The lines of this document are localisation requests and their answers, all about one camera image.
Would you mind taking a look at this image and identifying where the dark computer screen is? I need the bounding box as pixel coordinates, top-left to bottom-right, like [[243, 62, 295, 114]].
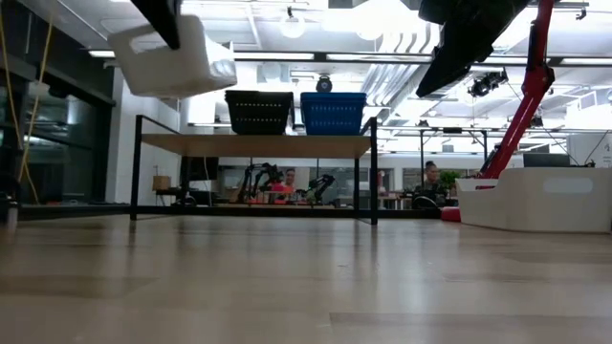
[[522, 152, 572, 169]]

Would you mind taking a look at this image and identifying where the yellow power cable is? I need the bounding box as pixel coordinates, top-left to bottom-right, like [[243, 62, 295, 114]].
[[0, 0, 55, 206]]

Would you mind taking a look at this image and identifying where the person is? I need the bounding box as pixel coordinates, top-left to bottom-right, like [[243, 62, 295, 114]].
[[281, 167, 298, 195], [414, 160, 449, 210]]

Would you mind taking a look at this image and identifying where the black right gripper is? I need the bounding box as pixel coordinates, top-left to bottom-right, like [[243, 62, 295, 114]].
[[415, 0, 533, 98]]

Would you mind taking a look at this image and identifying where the black background frame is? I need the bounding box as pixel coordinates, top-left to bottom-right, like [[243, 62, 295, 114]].
[[382, 124, 490, 185]]

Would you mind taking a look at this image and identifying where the red desk lamp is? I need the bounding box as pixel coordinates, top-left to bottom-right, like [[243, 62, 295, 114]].
[[439, 0, 557, 224]]

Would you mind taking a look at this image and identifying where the white cabinet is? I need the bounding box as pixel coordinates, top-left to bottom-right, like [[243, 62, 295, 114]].
[[566, 132, 612, 169]]

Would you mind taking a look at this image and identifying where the white plastic basket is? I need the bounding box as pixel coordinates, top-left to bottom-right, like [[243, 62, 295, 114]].
[[107, 13, 239, 99], [455, 165, 612, 234]]

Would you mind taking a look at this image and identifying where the small gray cylinder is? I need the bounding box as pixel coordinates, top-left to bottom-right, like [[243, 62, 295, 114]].
[[0, 199, 20, 226]]

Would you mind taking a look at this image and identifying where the green potted plant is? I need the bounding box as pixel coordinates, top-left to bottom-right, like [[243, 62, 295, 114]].
[[439, 170, 463, 193]]

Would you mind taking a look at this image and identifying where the black rail with light bars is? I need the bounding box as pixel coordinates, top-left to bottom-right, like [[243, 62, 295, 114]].
[[229, 50, 612, 67]]

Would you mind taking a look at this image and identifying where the black monitor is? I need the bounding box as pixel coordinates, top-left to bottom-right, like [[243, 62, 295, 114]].
[[179, 156, 220, 182]]

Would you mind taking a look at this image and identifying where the white globe pendant lamp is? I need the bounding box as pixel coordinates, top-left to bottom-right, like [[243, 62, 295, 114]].
[[279, 5, 308, 40], [356, 26, 383, 42]]

